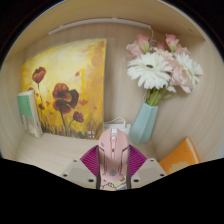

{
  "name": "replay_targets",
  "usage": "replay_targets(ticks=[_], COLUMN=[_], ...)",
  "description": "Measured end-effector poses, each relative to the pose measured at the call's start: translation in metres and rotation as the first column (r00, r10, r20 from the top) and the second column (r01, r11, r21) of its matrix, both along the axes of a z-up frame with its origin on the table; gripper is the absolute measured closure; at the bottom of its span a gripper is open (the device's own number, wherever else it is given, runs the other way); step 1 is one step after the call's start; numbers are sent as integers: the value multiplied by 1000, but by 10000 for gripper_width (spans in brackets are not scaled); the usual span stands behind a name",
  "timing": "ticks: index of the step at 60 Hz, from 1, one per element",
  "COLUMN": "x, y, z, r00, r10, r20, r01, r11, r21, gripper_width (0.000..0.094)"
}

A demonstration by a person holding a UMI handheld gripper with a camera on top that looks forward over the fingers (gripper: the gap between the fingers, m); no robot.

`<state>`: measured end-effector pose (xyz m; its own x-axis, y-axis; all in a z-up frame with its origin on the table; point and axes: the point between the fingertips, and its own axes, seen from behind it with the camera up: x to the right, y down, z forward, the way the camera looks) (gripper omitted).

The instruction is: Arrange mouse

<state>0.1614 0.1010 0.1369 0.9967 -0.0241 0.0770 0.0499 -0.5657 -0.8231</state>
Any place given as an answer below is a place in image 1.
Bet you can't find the pink computer mouse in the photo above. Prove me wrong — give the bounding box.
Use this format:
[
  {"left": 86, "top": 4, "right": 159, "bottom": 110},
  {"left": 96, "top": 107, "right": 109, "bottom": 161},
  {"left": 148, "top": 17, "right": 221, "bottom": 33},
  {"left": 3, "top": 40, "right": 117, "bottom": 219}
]
[{"left": 97, "top": 127, "right": 130, "bottom": 184}]

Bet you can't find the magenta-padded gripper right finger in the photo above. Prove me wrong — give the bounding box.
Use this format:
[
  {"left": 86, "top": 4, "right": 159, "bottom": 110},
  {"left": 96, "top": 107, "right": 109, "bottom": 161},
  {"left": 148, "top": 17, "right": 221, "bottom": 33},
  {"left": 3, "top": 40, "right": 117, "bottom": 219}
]
[{"left": 125, "top": 143, "right": 167, "bottom": 190}]

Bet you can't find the pale green faceted vase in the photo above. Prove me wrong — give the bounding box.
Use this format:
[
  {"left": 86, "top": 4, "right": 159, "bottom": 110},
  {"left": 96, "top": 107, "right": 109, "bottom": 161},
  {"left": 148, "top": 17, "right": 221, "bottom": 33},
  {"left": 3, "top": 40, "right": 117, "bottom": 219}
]
[{"left": 128, "top": 101, "right": 160, "bottom": 145}]

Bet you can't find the white charger with cable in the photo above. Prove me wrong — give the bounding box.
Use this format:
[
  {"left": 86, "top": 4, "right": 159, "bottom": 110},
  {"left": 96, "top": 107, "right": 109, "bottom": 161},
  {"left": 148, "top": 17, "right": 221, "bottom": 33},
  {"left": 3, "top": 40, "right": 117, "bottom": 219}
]
[{"left": 103, "top": 116, "right": 133, "bottom": 136}]

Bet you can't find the white light bar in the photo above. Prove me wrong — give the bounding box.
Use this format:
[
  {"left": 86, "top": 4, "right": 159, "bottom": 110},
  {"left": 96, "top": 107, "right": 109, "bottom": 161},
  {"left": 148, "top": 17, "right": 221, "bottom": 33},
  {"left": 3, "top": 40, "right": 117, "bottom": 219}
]
[{"left": 48, "top": 17, "right": 153, "bottom": 36}]

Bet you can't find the yellow poppy flower painting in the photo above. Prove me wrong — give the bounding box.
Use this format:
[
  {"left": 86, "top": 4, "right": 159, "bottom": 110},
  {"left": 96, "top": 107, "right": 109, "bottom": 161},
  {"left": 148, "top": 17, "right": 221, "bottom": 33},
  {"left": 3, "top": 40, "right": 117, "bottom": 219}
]
[{"left": 20, "top": 38, "right": 108, "bottom": 140}]

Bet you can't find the green covered book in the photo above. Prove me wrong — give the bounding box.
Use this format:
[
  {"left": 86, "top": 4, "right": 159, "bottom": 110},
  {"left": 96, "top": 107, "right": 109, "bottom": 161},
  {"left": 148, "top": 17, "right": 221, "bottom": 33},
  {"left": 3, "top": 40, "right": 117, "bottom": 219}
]
[{"left": 17, "top": 89, "right": 44, "bottom": 139}]

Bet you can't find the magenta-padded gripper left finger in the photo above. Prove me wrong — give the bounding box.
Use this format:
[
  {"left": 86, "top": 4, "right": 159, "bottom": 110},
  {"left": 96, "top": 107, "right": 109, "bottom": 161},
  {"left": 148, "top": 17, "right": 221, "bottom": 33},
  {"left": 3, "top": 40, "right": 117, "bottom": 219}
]
[{"left": 60, "top": 143, "right": 102, "bottom": 190}]

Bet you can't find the pink and white flower bouquet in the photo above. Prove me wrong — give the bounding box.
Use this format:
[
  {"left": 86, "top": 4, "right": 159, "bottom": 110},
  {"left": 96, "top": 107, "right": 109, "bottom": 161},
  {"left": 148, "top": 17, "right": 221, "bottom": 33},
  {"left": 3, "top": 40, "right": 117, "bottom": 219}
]
[{"left": 124, "top": 33, "right": 204, "bottom": 107}]

